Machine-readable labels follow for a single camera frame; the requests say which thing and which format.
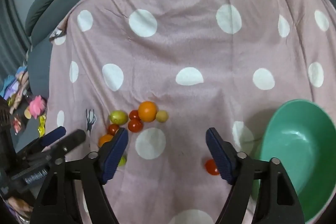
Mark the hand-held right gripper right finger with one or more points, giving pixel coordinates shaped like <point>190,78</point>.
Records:
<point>220,158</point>

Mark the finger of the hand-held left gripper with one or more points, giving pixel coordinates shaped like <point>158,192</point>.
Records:
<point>56,134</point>
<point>74,138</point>

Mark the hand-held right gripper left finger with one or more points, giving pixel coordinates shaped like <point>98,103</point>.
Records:
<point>115,155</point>

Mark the yellow-green round fruit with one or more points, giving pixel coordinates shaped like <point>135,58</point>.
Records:
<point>122,161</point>

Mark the red cherry tomato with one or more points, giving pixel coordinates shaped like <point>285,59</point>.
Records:
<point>135,125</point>
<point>210,167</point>
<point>134,115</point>
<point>113,129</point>

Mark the green round fruit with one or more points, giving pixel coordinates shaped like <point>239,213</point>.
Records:
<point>118,117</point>

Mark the tan round fruit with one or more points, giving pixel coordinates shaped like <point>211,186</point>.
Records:
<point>162,116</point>

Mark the green plastic bowl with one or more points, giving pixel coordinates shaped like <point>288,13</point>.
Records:
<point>296,150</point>

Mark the yellow wrapper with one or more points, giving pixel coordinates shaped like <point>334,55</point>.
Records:
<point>42,125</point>

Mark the small mandarin orange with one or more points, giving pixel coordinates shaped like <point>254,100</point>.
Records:
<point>105,140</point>

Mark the pink toy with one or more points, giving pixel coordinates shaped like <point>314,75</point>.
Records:
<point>36,106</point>

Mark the large orange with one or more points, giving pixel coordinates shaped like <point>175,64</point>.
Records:
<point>147,111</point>

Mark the pink polka dot blanket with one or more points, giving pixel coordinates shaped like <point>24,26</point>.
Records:
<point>183,43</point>

